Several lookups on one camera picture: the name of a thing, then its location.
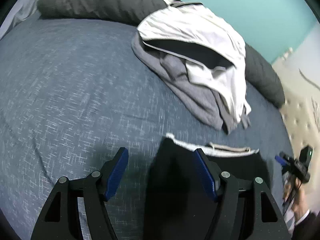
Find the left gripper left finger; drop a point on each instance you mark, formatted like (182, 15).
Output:
(70, 200)

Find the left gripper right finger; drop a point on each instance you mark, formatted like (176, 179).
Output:
(245, 209)

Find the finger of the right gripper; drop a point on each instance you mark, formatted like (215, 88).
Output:
(281, 160)

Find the black sweater white trim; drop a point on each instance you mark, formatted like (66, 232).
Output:
(176, 206)

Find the person's right forearm sleeve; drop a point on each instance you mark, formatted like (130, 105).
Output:
(306, 225)

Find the person's right hand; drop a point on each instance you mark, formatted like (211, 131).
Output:
(300, 205)

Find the grey sweatshirt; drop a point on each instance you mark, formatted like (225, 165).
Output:
(216, 96)

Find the cream tufted headboard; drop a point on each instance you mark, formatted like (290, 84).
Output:
(298, 71)

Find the blue patterned bed sheet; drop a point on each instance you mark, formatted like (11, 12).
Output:
(73, 92)

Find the white garment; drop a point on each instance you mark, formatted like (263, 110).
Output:
(191, 27)

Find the light grey blanket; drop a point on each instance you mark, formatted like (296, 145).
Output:
(21, 10)

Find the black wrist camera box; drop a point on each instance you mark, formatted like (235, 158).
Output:
(306, 155)

